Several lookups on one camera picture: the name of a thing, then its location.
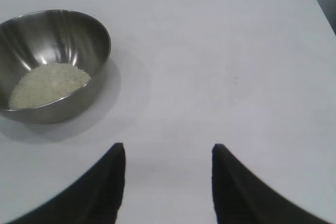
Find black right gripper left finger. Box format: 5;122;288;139
36;142;127;224

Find white rice grains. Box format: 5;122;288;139
8;62;92;109

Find stainless steel mixing bowl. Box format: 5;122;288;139
0;9;111;124

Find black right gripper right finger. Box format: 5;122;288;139
212;143;336;224

